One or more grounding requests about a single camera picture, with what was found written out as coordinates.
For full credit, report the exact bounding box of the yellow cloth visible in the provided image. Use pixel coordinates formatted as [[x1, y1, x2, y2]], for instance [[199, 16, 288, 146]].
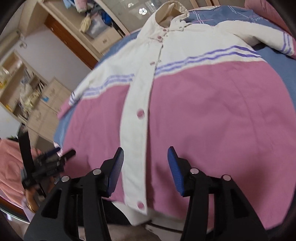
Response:
[[79, 15, 92, 33]]

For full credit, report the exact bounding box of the blue plaid bed sheet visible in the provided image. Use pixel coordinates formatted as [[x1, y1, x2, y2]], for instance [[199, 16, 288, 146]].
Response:
[[54, 6, 295, 147]]

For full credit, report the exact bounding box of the wooden bookshelf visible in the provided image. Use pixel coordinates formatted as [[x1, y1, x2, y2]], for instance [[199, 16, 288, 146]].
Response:
[[1, 51, 48, 124]]

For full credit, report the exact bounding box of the clear plastic storage box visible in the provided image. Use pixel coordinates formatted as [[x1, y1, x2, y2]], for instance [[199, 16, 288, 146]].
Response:
[[86, 18, 108, 39]]

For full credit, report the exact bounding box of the wooden side cabinet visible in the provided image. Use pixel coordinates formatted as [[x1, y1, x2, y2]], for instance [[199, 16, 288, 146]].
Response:
[[27, 78, 71, 142]]

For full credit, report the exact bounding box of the brown wooden door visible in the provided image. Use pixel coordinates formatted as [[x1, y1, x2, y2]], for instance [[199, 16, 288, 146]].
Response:
[[44, 14, 98, 70]]

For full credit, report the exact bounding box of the sliding door wardrobe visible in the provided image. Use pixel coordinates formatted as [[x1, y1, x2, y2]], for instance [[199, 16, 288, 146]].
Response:
[[30, 1, 164, 69]]

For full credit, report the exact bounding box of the rolled pink quilt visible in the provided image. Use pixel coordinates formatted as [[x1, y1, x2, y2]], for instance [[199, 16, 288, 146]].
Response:
[[244, 0, 291, 33]]

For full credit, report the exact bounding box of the person's left hand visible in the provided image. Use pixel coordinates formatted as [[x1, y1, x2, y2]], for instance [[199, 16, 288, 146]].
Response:
[[25, 177, 55, 213]]

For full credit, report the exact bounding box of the cream and pink hooded jacket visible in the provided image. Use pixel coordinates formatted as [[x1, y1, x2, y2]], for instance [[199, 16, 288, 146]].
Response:
[[58, 1, 295, 229]]

